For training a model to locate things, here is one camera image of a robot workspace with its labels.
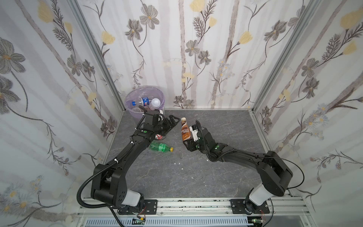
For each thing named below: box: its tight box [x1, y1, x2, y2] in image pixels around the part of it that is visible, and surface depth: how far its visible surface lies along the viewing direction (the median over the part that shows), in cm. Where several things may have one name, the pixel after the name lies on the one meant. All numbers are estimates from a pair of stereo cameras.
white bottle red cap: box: [149, 97, 161, 111], surface depth 86 cm
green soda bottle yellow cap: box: [149, 139, 174, 153], surface depth 95 cm
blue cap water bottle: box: [131, 96, 152, 106], surface depth 98 cm
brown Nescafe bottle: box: [181, 116, 192, 142], surface depth 87 cm
